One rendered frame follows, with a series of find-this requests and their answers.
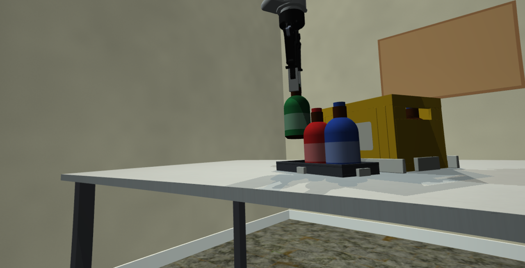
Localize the red bottle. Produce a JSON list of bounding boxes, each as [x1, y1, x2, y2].
[[304, 108, 327, 164]]

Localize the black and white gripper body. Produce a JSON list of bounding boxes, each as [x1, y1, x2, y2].
[[279, 9, 305, 41]]

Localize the green bottle with pale green label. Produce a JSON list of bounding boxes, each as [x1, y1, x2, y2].
[[284, 84, 311, 139]]

